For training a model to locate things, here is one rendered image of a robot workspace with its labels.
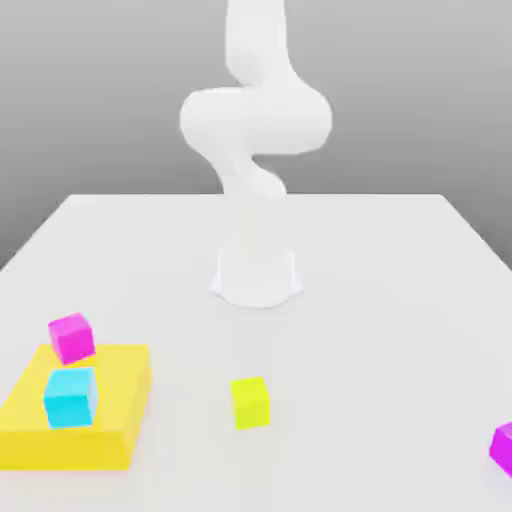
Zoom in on small lime yellow cube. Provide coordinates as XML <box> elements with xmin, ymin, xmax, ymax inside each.
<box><xmin>229</xmin><ymin>375</ymin><xmax>272</xmax><ymax>432</ymax></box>

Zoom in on small magenta cube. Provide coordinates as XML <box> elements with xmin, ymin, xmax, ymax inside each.
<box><xmin>47</xmin><ymin>312</ymin><xmax>97</xmax><ymax>367</ymax></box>
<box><xmin>488</xmin><ymin>421</ymin><xmax>512</xmax><ymax>480</ymax></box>

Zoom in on small cyan cube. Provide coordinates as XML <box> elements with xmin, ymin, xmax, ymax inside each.
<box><xmin>42</xmin><ymin>367</ymin><xmax>100</xmax><ymax>430</ymax></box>

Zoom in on large yellow box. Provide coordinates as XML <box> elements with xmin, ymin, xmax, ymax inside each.
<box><xmin>0</xmin><ymin>343</ymin><xmax>153</xmax><ymax>472</ymax></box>

